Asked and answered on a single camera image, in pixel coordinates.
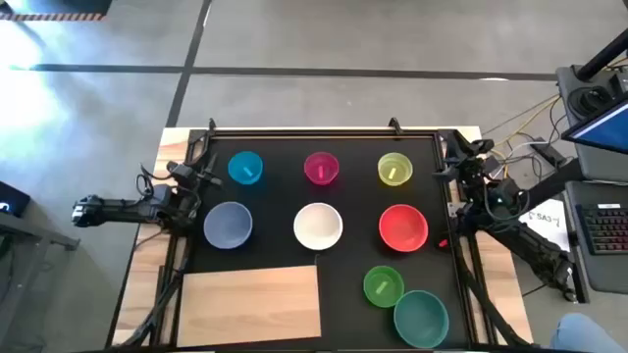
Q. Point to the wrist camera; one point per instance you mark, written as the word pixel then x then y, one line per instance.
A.
pixel 181 171
pixel 484 146

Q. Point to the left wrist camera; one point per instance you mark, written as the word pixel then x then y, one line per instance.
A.
pixel 181 171

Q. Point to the person's leg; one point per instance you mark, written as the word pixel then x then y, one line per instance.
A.
pixel 586 336

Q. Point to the small green translucent bowl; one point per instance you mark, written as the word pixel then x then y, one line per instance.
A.
pixel 383 286

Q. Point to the grey side table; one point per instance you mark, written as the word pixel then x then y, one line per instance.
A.
pixel 29 235

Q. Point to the small yellow translucent bowl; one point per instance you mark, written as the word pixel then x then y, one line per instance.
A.
pixel 395 169

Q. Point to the small blue translucent bowl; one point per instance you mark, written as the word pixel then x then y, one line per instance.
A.
pixel 245 167

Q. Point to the black power strip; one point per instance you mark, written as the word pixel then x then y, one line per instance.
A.
pixel 545 151

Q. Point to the black stand beam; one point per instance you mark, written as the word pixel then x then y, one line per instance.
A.
pixel 554 184

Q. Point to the black aluminium table frame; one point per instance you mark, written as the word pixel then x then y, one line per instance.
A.
pixel 454 294

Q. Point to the wooden shelf with black legs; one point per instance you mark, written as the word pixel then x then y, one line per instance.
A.
pixel 247 306

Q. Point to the black keyboard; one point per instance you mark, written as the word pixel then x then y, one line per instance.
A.
pixel 606 228

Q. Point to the small pink translucent bowl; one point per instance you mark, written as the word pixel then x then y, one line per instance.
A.
pixel 321 168

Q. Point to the large red bowl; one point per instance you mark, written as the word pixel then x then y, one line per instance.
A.
pixel 403 228

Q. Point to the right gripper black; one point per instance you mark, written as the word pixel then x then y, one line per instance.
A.
pixel 478 169

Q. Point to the large teal bowl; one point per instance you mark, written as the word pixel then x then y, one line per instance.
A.
pixel 421 318

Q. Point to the black round device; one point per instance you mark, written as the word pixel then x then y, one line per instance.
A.
pixel 591 99

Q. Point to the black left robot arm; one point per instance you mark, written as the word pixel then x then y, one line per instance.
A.
pixel 122 210

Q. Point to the white paper sheet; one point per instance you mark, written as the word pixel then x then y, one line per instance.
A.
pixel 545 223

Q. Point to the large white bowl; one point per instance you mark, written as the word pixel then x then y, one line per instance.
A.
pixel 318 226

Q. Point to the laptop computer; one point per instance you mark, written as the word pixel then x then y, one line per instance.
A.
pixel 603 274

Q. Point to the black table mat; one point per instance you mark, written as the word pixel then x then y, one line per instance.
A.
pixel 353 196

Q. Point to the large blue-grey bowl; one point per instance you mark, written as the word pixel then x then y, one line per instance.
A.
pixel 228 225

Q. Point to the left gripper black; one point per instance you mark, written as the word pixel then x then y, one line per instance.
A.
pixel 189 185

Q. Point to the laptop with blue screen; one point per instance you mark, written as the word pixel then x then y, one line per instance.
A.
pixel 601 128

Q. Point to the black box device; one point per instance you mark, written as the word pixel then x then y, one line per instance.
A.
pixel 11 198

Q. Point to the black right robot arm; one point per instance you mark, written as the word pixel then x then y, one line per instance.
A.
pixel 530 245

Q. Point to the black pole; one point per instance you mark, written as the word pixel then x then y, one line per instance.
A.
pixel 606 56

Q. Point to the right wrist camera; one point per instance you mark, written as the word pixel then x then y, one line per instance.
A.
pixel 484 146

